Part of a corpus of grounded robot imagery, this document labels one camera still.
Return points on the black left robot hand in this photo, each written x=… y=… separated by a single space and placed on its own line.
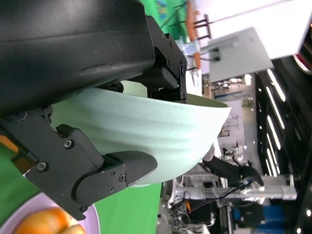
x=61 y=48

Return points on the pale green bowl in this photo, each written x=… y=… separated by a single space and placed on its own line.
x=158 y=131

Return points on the orange striped bread roll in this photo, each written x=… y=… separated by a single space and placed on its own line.
x=46 y=220

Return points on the orange wicker basket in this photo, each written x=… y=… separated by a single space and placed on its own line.
x=7 y=143

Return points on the lavender plate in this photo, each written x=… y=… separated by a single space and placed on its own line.
x=19 y=209

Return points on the green tablecloth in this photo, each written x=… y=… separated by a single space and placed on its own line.
x=126 y=214

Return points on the grey flat panel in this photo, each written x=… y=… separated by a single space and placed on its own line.
x=241 y=53

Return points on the black rack with light strips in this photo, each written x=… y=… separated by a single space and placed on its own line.
x=287 y=122

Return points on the aluminium frame rail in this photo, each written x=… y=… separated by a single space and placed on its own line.
x=275 y=192

